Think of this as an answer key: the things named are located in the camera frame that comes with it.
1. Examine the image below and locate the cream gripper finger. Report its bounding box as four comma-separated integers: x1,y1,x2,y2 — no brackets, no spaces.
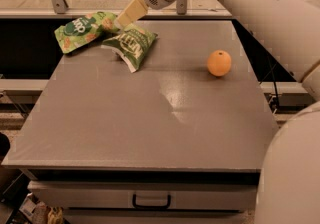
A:
114,0,148,29

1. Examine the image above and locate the green jalapeno chip bag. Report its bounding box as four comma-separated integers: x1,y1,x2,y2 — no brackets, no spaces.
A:
101,24,157,73

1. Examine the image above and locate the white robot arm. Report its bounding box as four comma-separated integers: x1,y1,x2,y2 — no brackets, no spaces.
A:
116,0,320,224

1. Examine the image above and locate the green rice chip bag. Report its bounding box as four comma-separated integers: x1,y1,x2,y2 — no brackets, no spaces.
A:
54,11,118,54

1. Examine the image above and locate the orange fruit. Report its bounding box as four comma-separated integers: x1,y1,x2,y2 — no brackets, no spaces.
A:
207,50,232,77

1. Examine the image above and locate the clutter under table left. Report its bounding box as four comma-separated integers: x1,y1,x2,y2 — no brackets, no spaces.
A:
19,193,65,224

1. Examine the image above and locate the middle metal railing bracket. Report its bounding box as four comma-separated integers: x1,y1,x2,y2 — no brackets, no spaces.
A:
176,0,187,15

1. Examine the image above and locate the grey drawer with black handle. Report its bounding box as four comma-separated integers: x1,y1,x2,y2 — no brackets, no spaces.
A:
28,181,257,210

